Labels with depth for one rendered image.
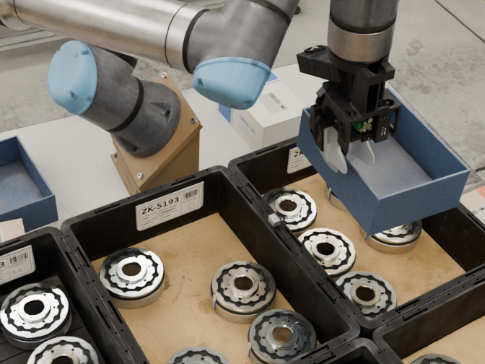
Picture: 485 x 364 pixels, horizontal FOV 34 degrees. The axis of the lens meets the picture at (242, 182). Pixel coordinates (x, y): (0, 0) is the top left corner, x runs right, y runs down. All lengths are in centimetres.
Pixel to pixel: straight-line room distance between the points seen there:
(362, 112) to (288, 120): 74
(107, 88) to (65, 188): 31
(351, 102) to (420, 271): 48
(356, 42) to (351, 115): 10
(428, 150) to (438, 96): 203
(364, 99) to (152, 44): 25
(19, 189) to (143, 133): 31
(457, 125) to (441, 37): 60
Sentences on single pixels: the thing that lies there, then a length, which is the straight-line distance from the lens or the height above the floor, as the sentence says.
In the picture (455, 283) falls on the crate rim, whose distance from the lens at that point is 122.
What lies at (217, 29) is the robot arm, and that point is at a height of 137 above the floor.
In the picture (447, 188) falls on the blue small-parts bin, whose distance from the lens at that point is 108.
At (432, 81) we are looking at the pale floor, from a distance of 324.
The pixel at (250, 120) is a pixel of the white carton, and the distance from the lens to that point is 167.
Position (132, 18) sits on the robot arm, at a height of 135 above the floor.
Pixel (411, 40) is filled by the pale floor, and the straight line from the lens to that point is 347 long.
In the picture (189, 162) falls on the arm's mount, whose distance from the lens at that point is 152.
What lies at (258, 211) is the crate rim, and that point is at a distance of 125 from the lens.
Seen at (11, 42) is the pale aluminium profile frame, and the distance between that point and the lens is 311.
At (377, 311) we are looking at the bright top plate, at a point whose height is 86.
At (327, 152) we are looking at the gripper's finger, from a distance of 103.
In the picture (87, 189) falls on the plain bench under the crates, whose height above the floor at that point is 70.
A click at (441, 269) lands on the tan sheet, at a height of 83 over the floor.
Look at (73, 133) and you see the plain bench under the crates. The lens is 176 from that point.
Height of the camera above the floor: 183
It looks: 44 degrees down
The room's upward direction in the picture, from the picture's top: 4 degrees clockwise
